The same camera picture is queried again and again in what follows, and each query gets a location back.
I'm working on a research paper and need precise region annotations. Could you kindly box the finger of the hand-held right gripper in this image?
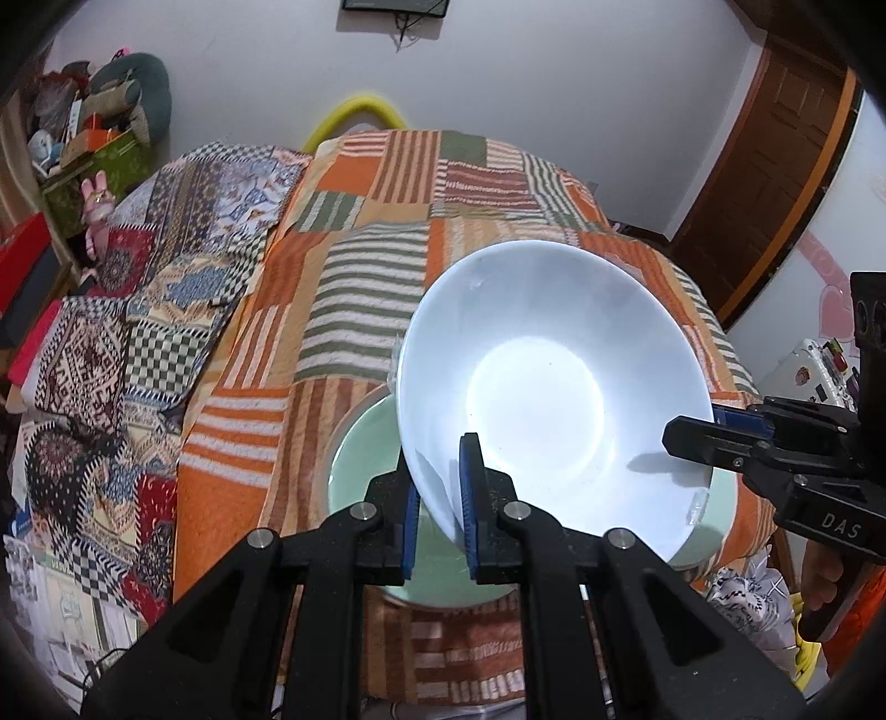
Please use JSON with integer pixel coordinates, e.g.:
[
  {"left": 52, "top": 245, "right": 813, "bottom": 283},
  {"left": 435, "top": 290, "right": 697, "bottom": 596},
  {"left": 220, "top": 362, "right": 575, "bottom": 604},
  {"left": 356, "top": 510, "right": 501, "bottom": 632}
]
[
  {"left": 713, "top": 397, "right": 859, "bottom": 445},
  {"left": 662, "top": 414, "right": 771, "bottom": 479}
]

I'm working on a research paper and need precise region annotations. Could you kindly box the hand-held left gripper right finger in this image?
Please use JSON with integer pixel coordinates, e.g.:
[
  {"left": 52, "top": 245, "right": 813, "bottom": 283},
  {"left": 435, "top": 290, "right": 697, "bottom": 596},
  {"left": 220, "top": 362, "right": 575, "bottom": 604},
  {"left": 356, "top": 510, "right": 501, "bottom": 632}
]
[{"left": 458, "top": 433, "right": 811, "bottom": 720}]

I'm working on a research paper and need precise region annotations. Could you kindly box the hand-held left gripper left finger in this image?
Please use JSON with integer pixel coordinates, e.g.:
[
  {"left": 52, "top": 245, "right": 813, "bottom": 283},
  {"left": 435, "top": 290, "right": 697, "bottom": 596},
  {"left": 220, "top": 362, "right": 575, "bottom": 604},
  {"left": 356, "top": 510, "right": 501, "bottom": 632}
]
[{"left": 79, "top": 460, "right": 420, "bottom": 720}]

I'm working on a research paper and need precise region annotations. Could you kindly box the green bowl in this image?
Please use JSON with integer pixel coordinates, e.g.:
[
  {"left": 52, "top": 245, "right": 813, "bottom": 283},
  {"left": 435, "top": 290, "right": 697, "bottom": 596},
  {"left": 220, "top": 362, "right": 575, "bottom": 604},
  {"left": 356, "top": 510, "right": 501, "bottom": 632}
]
[{"left": 325, "top": 394, "right": 736, "bottom": 611}]

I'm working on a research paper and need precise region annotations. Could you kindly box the white bowl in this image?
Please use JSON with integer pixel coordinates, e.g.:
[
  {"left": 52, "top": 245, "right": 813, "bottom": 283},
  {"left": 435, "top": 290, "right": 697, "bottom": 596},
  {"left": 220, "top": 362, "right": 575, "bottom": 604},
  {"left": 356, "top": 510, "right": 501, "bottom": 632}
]
[{"left": 398, "top": 240, "right": 716, "bottom": 563}]

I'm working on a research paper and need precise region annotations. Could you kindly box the person's right forearm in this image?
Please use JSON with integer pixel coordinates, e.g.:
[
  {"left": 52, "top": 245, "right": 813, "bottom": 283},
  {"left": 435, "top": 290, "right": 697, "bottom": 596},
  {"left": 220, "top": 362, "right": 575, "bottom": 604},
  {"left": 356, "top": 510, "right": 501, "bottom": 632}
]
[{"left": 822, "top": 571, "right": 886, "bottom": 676}]

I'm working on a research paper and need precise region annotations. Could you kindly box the person's right hand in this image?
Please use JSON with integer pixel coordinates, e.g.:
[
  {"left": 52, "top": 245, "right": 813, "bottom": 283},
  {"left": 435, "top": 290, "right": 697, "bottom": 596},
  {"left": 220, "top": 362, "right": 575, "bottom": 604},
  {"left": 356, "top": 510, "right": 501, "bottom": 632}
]
[{"left": 803, "top": 536, "right": 847, "bottom": 611}]

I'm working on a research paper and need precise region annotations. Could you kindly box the white case with stickers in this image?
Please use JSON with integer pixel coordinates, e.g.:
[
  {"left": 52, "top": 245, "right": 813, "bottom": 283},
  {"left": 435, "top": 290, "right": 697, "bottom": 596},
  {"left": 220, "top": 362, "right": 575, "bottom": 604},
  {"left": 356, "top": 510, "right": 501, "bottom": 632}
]
[{"left": 753, "top": 338, "right": 861, "bottom": 416}]

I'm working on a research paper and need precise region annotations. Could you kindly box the black-and-white patterned cloth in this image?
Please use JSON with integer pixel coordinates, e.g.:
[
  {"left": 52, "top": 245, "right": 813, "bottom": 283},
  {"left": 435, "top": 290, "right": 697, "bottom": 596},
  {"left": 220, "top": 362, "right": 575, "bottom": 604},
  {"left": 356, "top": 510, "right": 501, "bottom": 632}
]
[{"left": 704, "top": 550, "right": 804, "bottom": 669}]

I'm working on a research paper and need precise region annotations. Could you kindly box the yellow plastic object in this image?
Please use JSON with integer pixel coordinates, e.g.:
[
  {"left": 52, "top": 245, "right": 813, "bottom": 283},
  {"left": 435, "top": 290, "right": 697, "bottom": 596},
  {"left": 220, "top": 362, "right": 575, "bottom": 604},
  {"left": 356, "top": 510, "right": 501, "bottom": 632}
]
[{"left": 791, "top": 599, "right": 833, "bottom": 693}]

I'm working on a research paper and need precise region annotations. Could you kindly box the white cabinet with pink print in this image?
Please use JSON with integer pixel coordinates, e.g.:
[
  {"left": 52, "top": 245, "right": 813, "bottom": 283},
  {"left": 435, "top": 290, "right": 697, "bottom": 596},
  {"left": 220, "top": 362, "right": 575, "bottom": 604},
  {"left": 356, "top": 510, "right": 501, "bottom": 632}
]
[{"left": 720, "top": 90, "right": 886, "bottom": 416}]

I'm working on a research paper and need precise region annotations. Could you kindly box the orange striped patchwork blanket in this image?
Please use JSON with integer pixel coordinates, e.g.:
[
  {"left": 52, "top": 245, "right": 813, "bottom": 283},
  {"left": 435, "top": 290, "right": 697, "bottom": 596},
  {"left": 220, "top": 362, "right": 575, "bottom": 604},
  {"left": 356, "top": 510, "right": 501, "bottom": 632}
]
[{"left": 173, "top": 128, "right": 780, "bottom": 706}]

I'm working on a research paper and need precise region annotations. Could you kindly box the brown wooden door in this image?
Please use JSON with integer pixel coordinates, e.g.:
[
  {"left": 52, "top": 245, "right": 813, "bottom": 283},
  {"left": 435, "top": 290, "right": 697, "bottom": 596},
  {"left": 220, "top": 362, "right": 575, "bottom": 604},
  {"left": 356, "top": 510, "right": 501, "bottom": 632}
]
[{"left": 670, "top": 40, "right": 866, "bottom": 328}]

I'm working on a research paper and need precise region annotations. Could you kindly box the ornate patterned blanket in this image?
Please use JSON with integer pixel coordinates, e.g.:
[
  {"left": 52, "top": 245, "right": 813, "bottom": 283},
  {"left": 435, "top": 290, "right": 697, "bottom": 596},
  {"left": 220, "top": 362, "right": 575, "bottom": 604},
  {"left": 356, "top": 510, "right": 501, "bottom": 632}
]
[{"left": 14, "top": 142, "right": 312, "bottom": 624}]

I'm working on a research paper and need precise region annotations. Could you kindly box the yellow foam hoop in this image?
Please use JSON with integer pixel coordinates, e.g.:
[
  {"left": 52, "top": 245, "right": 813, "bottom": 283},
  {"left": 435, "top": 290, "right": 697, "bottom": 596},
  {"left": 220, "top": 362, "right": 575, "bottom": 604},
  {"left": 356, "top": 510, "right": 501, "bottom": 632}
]
[{"left": 302, "top": 95, "right": 404, "bottom": 153}]

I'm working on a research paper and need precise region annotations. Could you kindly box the pink bunny toy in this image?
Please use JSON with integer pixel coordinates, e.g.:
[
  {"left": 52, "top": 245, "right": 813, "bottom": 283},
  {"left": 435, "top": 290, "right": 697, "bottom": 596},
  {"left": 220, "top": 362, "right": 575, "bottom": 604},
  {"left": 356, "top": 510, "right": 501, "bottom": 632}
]
[{"left": 78, "top": 169, "right": 116, "bottom": 226}]

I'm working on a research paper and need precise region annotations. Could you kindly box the green cardboard box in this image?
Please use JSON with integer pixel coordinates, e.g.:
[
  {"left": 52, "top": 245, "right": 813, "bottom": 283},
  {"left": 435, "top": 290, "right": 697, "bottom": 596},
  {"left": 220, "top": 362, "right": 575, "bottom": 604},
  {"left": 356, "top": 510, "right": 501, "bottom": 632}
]
[{"left": 40, "top": 130, "right": 157, "bottom": 224}]

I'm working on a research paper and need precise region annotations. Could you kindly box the hanging black cable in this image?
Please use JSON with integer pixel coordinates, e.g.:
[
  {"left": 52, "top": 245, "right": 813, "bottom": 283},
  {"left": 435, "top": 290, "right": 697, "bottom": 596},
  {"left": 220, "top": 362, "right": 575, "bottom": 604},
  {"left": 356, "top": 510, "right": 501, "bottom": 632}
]
[{"left": 393, "top": 10, "right": 428, "bottom": 51}]

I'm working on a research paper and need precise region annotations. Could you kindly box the wall-mounted black screen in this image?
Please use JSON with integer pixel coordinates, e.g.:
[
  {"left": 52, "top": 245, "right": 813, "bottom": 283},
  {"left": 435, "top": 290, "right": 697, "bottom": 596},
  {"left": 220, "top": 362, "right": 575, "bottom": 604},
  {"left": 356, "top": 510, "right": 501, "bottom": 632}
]
[{"left": 341, "top": 0, "right": 451, "bottom": 17}]

